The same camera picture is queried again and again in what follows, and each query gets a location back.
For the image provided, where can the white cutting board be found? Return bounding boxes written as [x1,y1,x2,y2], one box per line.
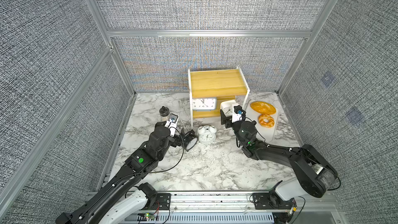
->
[246,100,279,143]

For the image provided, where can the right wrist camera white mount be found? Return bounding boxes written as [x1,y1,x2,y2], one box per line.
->
[232,105,246,123]

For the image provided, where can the grey rectangular alarm clock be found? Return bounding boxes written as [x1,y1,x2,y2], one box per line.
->
[192,97,217,111]

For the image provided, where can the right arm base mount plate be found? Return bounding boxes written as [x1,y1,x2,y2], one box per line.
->
[249,192,297,212]

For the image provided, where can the small white square alarm clock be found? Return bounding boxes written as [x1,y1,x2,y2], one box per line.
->
[220,100,239,117]

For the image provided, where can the glazed bagel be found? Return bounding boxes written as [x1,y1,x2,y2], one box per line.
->
[258,114,275,128]

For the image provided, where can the black twin bell alarm clock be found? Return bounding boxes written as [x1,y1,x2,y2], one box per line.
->
[183,130,198,151]

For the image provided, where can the white twin bell alarm clock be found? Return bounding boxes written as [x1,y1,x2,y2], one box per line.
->
[198,125,217,144]

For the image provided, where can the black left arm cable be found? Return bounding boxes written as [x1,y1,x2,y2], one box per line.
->
[105,124,186,194]

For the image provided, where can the oval bread loaf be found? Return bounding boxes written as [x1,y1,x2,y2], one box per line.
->
[250,101,276,115]

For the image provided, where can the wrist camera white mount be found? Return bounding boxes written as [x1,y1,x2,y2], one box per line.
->
[165,114,179,137]
[232,105,246,123]

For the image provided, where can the white and wood shelf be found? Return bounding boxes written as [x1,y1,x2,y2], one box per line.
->
[188,66,250,127]

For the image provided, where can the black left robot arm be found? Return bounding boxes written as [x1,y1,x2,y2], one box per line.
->
[56,122,187,224]

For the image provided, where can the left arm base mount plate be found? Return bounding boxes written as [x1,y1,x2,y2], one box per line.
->
[146,193,172,211]

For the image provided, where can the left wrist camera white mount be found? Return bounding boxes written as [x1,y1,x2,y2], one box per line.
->
[165,114,179,137]

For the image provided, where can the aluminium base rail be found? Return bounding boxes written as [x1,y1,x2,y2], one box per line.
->
[83,189,340,224]

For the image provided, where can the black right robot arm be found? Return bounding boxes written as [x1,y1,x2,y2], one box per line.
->
[220,105,339,202]

